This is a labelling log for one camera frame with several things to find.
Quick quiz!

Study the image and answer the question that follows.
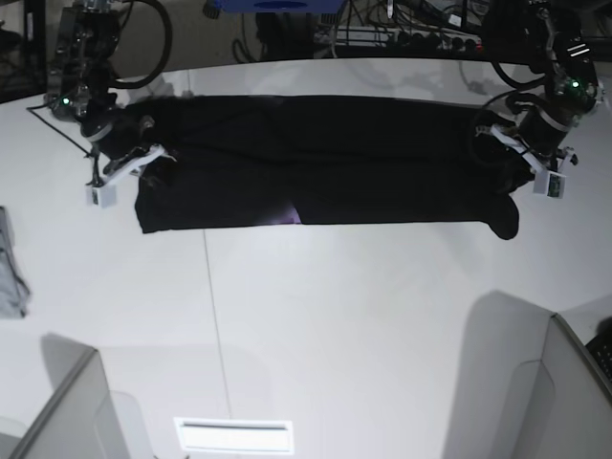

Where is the grey folded cloth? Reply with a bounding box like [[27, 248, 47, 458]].
[[1, 208, 30, 319]]

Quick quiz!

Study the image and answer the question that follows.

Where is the white left partition panel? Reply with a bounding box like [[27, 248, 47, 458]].
[[9, 348, 130, 459]]

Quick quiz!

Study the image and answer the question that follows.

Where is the black keyboard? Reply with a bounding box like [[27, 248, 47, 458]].
[[586, 334, 612, 382]]

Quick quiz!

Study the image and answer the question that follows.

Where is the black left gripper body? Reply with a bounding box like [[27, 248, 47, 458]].
[[514, 108, 570, 156]]

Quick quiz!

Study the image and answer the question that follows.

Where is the white partition panel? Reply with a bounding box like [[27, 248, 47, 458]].
[[511, 314, 612, 459], [9, 348, 130, 459]]

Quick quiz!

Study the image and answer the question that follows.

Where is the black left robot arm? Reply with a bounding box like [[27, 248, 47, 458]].
[[482, 1, 601, 199]]

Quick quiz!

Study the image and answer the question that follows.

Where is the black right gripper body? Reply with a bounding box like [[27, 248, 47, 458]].
[[80, 102, 177, 185]]

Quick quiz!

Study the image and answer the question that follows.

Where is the white right partition panel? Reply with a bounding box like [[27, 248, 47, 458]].
[[511, 314, 612, 459]]

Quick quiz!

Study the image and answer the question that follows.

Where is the black T-shirt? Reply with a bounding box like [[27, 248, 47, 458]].
[[123, 96, 529, 240]]

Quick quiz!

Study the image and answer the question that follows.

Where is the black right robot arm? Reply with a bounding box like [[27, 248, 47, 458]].
[[45, 1, 173, 188]]

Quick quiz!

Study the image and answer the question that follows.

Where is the blue box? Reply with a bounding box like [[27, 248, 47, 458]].
[[212, 0, 344, 13]]

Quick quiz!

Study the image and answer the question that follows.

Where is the white power strip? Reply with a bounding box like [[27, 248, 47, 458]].
[[336, 26, 482, 52]]

